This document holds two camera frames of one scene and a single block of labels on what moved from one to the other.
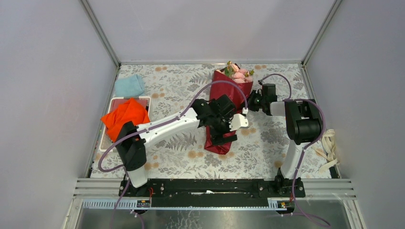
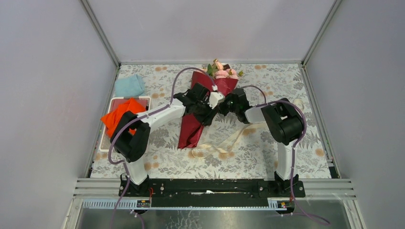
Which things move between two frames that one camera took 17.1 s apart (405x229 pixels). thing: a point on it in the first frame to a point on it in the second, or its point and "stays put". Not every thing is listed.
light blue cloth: x=133 y=86 stays put
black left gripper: x=217 y=137 to x=206 y=120
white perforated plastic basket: x=106 y=141 stays put
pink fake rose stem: x=242 y=73 to x=232 y=73
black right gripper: x=253 y=94 to x=221 y=108
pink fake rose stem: x=239 y=80 to x=211 y=70
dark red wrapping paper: x=222 y=83 to x=191 y=129
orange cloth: x=131 y=110 stays put
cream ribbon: x=329 y=144 to x=217 y=143
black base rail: x=212 y=193 stays put
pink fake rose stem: x=231 y=68 to x=218 y=64
